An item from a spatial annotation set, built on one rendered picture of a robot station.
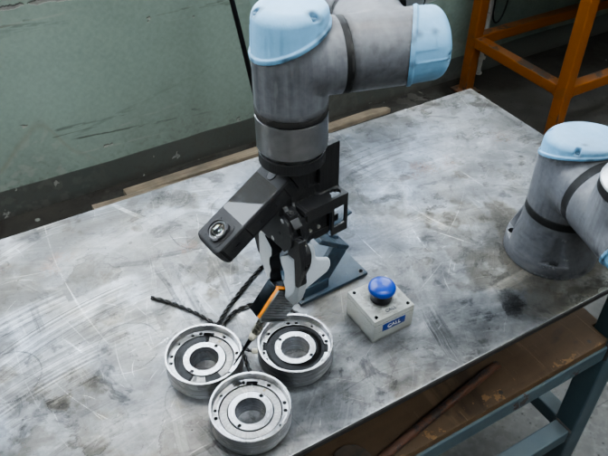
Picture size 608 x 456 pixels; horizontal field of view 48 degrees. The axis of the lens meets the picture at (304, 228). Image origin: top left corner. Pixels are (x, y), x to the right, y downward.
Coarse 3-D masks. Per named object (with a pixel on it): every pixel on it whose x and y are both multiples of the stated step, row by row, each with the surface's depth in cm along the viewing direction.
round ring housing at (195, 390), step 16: (176, 336) 95; (224, 336) 97; (192, 352) 94; (208, 352) 96; (240, 352) 93; (192, 368) 92; (240, 368) 92; (176, 384) 90; (192, 384) 89; (208, 384) 89
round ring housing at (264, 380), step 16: (224, 384) 89; (256, 384) 91; (272, 384) 90; (240, 400) 88; (256, 400) 89; (288, 400) 88; (272, 416) 87; (288, 416) 85; (224, 432) 83; (272, 432) 83; (240, 448) 84; (256, 448) 84
